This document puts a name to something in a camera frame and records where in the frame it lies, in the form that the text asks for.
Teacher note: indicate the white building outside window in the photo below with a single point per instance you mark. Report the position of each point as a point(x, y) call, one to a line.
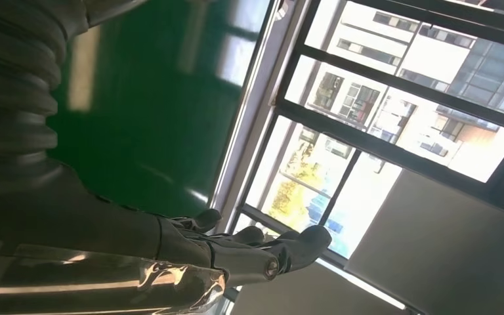
point(434, 56)

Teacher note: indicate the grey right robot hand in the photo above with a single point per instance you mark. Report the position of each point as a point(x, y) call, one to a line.
point(82, 243)

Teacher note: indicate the silver conveyor side rail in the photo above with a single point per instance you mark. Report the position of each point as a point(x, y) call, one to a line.
point(252, 113)

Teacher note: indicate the green conveyor belt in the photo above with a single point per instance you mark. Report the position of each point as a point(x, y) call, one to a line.
point(147, 121)

